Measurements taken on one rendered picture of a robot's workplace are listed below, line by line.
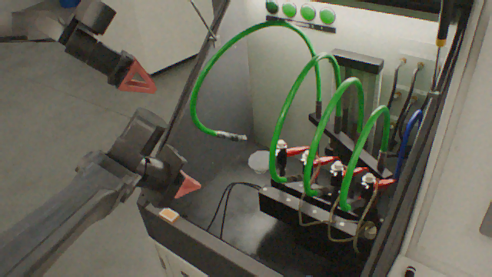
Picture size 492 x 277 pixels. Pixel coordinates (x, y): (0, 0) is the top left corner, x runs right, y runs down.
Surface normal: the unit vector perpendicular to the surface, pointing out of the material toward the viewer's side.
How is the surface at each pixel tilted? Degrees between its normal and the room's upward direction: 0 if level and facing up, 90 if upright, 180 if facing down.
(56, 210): 45
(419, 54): 90
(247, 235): 0
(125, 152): 65
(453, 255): 76
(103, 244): 0
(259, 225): 0
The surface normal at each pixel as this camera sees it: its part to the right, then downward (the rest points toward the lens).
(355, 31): -0.60, 0.52
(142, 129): 0.03, 0.14
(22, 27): 0.26, 0.19
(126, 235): -0.08, -0.79
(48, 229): 0.55, -0.81
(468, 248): -0.61, 0.32
